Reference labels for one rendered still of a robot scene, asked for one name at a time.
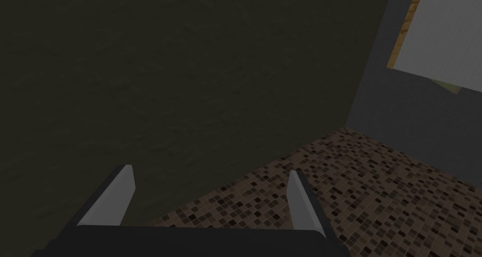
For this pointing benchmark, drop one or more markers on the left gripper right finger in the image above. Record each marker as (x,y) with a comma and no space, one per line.
(303,208)

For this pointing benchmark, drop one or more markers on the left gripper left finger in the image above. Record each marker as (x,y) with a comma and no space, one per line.
(113,200)

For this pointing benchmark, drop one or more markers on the white door with wooden edge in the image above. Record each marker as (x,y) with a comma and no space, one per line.
(440,31)

